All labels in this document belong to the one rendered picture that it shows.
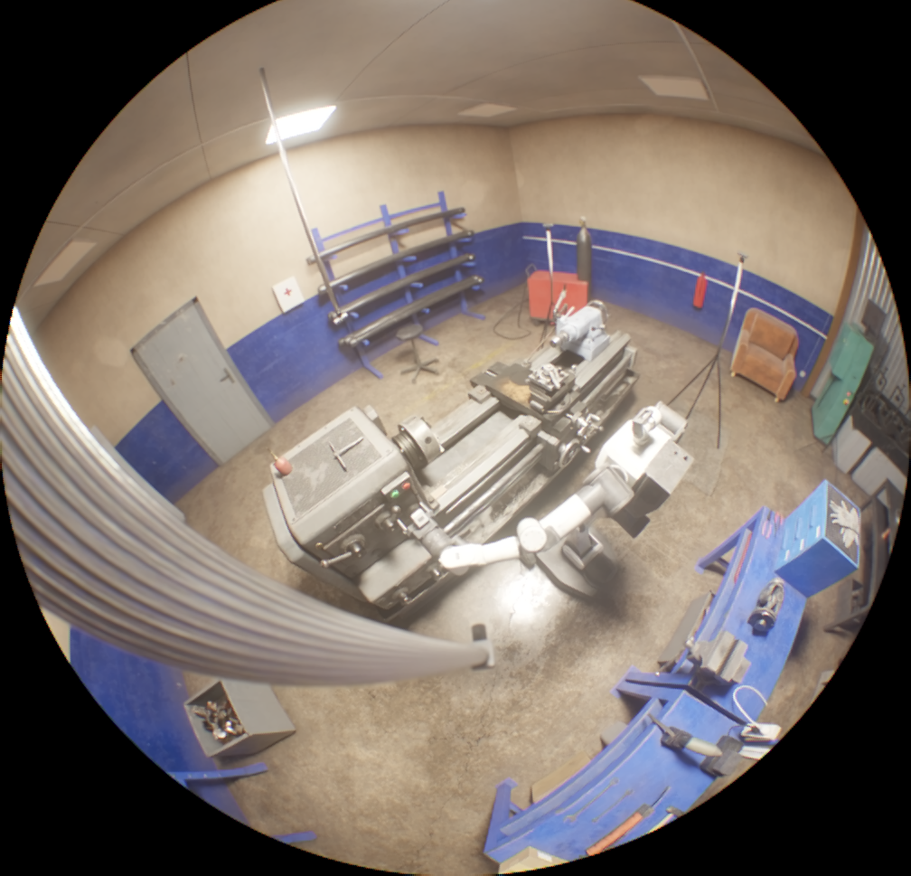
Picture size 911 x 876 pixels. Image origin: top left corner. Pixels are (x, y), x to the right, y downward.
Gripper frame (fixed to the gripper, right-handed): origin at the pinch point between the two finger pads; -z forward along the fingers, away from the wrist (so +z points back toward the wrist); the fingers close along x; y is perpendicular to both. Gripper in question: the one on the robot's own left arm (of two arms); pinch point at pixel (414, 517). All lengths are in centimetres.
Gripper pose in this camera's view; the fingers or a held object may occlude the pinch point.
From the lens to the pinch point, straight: 108.7
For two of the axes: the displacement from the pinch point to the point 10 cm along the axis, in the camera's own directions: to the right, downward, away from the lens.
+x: 7.5, -5.5, 3.6
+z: 6.3, 4.5, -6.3
